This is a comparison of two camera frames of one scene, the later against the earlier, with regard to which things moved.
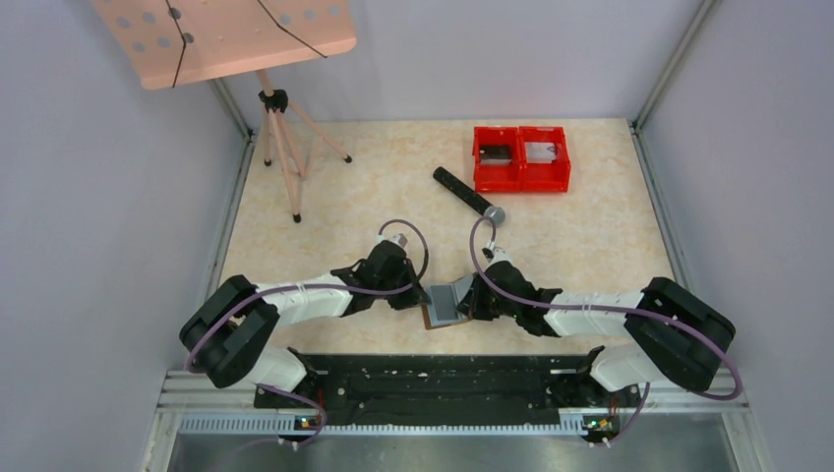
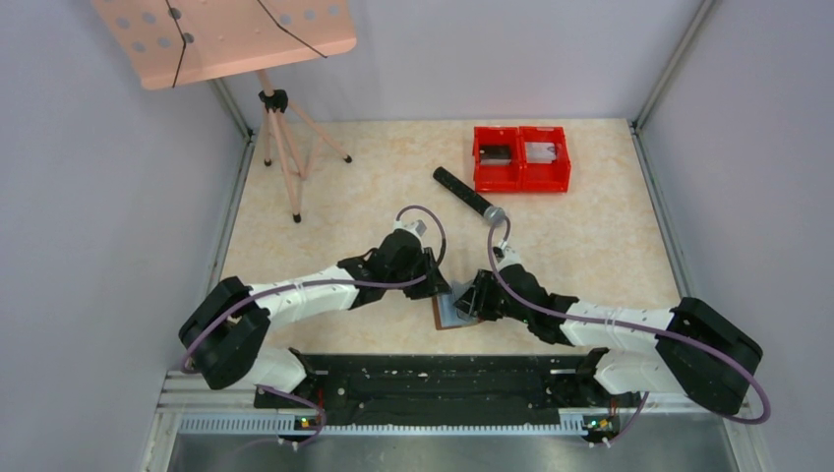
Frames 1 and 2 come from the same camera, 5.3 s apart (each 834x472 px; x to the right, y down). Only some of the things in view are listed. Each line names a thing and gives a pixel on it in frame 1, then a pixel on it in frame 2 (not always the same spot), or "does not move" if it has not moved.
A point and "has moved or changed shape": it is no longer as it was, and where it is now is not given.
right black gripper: x=472 y=306 does not move
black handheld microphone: x=495 y=214 does not move
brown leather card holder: x=430 y=320 has moved or changed shape
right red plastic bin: x=545 y=160 does not move
